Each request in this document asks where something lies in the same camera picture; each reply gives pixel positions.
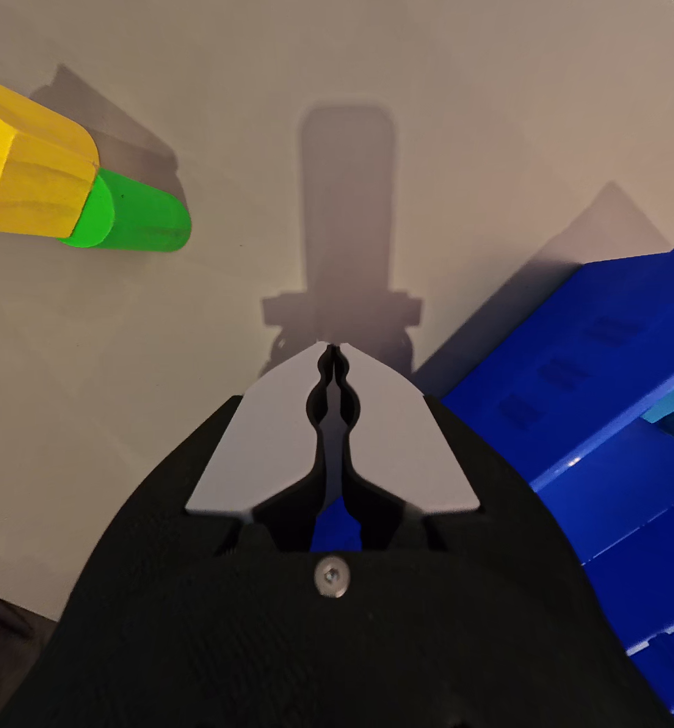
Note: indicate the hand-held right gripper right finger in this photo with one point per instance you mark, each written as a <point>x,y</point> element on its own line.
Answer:
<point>411,455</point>

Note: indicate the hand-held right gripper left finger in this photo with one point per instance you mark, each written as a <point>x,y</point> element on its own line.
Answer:
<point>257,449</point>

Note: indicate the blue plastic bin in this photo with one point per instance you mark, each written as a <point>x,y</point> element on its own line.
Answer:
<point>598,540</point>

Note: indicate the green cylinder block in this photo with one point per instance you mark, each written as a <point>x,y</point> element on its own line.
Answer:
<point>143,216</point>

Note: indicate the yellow arch block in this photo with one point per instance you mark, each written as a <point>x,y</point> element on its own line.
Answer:
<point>30,170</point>

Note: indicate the blue arch block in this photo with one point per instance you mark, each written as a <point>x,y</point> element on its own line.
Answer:
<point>672,398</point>

